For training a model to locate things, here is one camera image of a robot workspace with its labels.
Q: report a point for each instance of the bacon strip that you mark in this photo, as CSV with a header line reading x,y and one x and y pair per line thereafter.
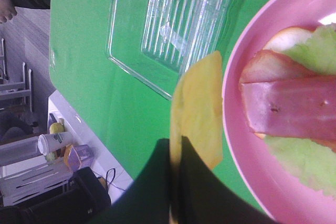
x,y
301,108
283,98

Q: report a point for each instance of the yellow cheese slice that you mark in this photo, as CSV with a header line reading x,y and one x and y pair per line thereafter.
x,y
196,113

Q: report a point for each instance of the clear left plastic tray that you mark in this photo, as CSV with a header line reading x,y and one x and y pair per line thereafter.
x,y
156,41

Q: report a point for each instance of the black box device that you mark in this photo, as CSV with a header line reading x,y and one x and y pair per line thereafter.
x,y
78,201

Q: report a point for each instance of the white slatted rack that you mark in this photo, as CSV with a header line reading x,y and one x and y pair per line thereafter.
x,y
34,181

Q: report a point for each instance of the pink round plate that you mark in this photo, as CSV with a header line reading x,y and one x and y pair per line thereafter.
x,y
248,168

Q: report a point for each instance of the purple carton box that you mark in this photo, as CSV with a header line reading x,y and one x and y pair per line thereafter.
x,y
78,157

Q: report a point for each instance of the white paper cup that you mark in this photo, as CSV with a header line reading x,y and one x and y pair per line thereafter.
x,y
48,143

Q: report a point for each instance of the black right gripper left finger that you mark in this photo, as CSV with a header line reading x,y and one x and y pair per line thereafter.
x,y
147,199

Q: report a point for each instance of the bread slice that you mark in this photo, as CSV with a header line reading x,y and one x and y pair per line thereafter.
x,y
286,37

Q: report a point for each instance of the green lettuce leaf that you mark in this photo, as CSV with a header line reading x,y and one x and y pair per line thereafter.
x,y
312,163

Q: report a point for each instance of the white chair frame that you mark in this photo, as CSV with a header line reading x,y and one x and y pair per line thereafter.
x,y
14,90

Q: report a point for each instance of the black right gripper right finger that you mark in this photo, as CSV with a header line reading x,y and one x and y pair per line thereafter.
x,y
203,198

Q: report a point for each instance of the white side table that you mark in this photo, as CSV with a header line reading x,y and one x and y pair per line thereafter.
x,y
105,164

